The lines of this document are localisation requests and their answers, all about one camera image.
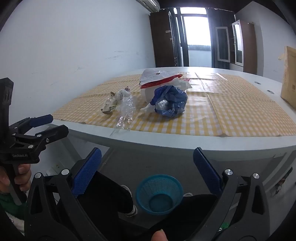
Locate person's left leg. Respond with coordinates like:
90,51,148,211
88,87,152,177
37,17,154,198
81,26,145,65
57,171,149,241

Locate clear plastic wrap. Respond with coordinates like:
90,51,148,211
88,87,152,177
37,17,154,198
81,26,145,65
114,96,136,132

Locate white paper towel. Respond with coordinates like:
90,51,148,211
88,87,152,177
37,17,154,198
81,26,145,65
174,78,193,91

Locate yellow checkered tablecloth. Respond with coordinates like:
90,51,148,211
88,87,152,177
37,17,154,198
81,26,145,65
53,72,296,138

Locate person's left hand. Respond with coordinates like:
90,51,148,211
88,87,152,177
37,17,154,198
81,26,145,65
0,164,32,193

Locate white cup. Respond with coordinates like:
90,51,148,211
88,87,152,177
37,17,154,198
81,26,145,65
140,85,163,104

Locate white wall sockets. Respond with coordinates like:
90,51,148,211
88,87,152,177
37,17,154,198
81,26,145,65
46,165,59,176

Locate red white plastic bag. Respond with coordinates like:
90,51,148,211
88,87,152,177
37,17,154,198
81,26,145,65
139,68,191,90

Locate white brown wrapper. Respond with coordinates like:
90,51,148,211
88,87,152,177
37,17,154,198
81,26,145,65
100,87,133,115

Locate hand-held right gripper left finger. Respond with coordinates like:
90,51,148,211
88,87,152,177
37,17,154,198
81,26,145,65
24,147,109,241

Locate cardboard box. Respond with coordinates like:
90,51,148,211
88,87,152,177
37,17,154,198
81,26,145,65
280,46,296,105

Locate brown white scrap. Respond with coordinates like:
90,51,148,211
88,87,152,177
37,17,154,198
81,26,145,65
274,178,287,193

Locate person's right hand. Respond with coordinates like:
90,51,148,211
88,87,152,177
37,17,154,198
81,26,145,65
151,229,168,241

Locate person's left forearm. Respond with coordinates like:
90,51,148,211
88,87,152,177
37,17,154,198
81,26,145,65
0,191,26,235

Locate person's left white shoe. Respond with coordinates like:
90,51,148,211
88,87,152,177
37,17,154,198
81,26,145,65
120,185,138,217

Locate blue plastic mesh basket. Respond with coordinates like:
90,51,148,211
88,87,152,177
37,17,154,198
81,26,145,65
135,174,184,215

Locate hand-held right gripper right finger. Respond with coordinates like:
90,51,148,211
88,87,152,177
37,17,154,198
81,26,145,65
192,147,271,241

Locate bright balcony glass door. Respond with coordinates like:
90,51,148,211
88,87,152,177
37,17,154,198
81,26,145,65
179,7,212,67

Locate white air conditioner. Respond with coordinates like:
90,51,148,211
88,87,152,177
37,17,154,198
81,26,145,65
136,0,160,11

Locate blue plastic bag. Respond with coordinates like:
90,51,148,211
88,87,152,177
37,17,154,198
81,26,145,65
150,85,188,118

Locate brown cabinet with glass doors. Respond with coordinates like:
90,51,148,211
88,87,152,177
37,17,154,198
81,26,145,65
215,20,258,75

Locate dark brown wardrobe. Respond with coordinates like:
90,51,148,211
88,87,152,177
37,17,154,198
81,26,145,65
149,8,180,68

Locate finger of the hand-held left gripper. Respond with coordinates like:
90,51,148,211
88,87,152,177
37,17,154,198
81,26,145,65
14,125,69,151
9,114,53,135

